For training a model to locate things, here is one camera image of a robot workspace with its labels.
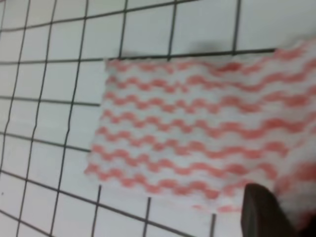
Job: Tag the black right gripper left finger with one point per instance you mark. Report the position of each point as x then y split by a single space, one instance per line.
261 215

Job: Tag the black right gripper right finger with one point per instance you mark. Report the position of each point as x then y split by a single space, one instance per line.
307 225

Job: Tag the pink white wavy striped towel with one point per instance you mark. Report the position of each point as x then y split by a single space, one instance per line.
198 132

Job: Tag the white black grid tablecloth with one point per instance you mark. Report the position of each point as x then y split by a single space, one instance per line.
51 83

